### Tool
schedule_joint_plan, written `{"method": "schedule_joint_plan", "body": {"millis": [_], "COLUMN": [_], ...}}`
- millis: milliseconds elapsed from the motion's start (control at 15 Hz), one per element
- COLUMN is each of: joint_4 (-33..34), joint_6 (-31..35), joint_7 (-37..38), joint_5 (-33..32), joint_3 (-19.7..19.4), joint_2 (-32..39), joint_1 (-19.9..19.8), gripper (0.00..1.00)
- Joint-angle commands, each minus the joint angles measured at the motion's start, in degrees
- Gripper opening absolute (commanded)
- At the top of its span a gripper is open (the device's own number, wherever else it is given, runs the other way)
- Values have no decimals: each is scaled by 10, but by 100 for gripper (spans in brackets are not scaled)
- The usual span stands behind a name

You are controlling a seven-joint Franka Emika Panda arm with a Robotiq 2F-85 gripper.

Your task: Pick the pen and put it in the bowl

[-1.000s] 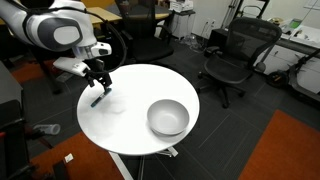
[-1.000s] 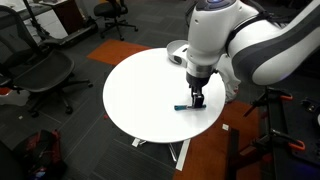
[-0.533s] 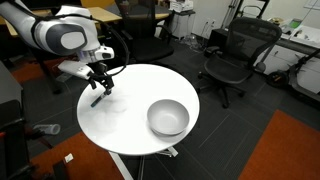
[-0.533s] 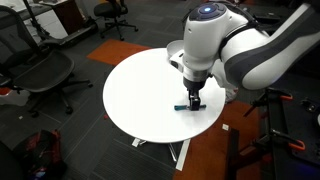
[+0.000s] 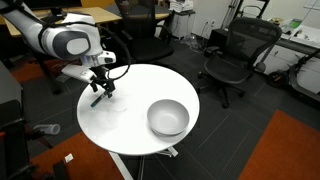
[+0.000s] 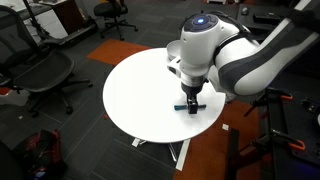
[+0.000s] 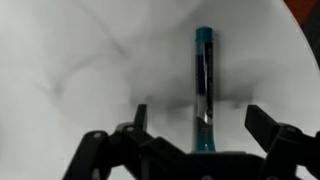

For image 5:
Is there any round white table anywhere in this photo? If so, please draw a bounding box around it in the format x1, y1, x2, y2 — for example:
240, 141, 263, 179
77, 64, 200, 156

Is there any black stand at left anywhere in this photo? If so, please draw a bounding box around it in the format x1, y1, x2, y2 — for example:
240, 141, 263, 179
0, 100, 35, 180

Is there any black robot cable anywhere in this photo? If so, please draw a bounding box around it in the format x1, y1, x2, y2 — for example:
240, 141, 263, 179
77, 21, 133, 81

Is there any white table base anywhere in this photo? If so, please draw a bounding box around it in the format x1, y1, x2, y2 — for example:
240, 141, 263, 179
108, 146, 179, 180

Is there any clear plastic bottle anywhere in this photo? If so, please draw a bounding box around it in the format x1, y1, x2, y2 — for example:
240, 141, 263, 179
34, 124, 61, 135

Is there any black mesh office chair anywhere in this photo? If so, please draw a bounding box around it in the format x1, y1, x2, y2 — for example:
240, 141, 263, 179
198, 17, 282, 108

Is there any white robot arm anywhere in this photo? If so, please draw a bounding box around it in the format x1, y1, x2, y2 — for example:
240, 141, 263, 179
0, 0, 116, 97

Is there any white bowl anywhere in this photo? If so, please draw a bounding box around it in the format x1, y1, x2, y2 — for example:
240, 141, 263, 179
147, 99, 190, 136

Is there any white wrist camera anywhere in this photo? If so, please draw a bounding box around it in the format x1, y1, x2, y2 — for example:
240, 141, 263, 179
62, 64, 95, 83

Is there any small white card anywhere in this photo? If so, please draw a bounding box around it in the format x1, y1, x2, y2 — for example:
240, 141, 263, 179
64, 153, 73, 163

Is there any black office chair behind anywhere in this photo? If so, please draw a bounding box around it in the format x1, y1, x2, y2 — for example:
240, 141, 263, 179
115, 0, 174, 63

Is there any wooden desk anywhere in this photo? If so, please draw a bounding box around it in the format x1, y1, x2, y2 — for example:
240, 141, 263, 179
0, 6, 123, 38

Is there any black electric scooter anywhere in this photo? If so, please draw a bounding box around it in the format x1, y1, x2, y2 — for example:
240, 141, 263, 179
266, 49, 320, 102

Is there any white cabinet with items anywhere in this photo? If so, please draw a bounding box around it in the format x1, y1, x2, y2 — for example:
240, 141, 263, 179
169, 0, 195, 39

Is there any teal marker pen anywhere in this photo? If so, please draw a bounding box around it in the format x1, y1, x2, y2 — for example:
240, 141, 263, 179
90, 93, 108, 108

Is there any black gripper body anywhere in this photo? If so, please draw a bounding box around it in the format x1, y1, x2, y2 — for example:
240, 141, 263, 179
90, 66, 115, 92

